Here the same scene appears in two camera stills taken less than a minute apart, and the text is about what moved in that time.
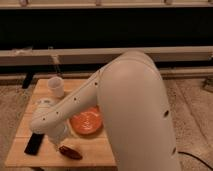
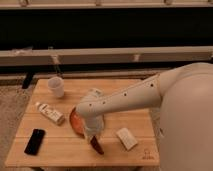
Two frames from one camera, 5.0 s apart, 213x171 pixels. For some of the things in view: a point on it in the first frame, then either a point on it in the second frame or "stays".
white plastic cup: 56,86 stays
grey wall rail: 93,55 stays
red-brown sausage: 70,152 → 96,145
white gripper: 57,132 → 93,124
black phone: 34,143 stays
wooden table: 73,150 stays
